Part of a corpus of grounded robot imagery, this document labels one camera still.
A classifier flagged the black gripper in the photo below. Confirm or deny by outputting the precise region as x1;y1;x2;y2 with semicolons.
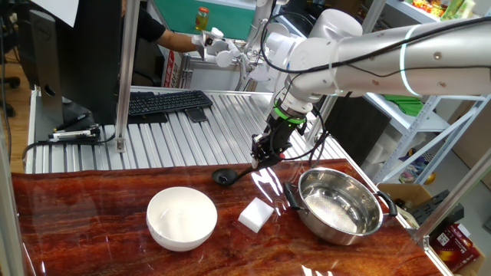
251;117;306;169

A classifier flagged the black ladle with red ring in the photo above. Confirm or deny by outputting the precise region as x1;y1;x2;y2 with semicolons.
211;153;287;188

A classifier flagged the white haptic control device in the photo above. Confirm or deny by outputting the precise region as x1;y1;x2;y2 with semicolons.
191;21;308;93

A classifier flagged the person bare forearm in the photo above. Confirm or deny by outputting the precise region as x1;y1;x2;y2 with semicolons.
156;29;199;54

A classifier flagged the white ceramic bowl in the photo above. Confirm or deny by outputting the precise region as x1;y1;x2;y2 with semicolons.
146;186;219;253

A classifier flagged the person hand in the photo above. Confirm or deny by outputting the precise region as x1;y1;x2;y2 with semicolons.
191;34;206;58

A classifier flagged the white sponge block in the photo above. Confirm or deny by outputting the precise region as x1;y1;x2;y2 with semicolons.
237;196;275;234

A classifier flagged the black smartphone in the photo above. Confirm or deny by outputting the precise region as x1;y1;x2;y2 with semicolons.
184;107;209;123

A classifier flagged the silver aluminium flight case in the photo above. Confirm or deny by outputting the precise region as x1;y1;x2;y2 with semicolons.
176;51;277;91

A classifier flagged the black keyboard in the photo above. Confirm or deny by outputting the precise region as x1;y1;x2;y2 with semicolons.
127;90;214;117

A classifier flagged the black flat pad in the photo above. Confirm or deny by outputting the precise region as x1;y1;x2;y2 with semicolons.
127;111;169;125

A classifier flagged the red and white sign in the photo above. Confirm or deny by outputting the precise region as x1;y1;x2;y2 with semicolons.
160;40;183;90

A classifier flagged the brown cardboard box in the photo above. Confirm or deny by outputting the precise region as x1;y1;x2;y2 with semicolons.
377;182;434;210

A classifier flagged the green cloth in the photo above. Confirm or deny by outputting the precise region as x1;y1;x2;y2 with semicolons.
383;94;425;117

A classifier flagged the white metal shelf rack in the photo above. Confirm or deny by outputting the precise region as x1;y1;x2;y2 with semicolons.
360;0;491;185

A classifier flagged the glass jar orange lid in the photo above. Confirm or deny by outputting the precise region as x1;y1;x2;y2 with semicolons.
195;6;210;31

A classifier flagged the black shirt sleeve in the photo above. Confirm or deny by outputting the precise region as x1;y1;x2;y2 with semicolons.
136;8;166;43

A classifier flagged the black plastic case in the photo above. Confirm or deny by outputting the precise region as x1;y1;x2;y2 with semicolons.
408;189;465;227

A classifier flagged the wood pattern table mat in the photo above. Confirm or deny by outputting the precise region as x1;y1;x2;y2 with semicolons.
11;159;446;276

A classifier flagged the white marker pen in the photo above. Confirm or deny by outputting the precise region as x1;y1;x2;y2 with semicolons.
48;130;101;140

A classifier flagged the black pen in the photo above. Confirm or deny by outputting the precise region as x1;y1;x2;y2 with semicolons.
53;110;92;133

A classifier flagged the black computer monitor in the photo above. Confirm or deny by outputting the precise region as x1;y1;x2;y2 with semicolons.
15;0;124;127

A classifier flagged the red printed carton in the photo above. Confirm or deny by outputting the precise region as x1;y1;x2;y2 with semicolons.
429;223;483;274

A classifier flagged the white paper sheet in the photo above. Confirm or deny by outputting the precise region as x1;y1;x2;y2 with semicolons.
30;0;81;28

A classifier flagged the black office chair base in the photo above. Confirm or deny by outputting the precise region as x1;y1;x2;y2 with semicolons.
0;74;22;118

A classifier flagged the green adapter ring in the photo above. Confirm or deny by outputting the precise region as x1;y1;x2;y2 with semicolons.
272;106;307;125

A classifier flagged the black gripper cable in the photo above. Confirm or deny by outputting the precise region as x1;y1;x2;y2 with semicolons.
268;63;491;168

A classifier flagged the steel pot with black handles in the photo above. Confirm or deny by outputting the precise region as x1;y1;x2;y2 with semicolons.
282;166;399;246

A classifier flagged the black camera cable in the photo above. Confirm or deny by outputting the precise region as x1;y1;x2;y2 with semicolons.
259;11;491;74

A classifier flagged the black table cable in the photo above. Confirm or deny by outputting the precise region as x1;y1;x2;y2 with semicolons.
21;132;117;173

